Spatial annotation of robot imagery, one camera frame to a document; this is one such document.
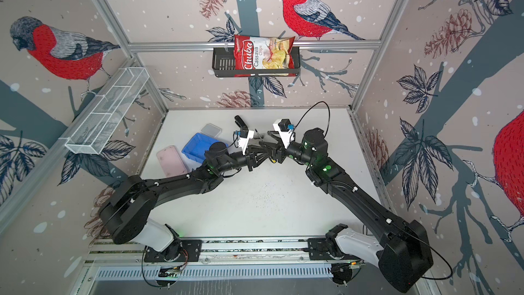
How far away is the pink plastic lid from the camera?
3.10ft

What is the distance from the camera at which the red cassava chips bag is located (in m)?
0.87

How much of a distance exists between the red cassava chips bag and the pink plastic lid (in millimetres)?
561
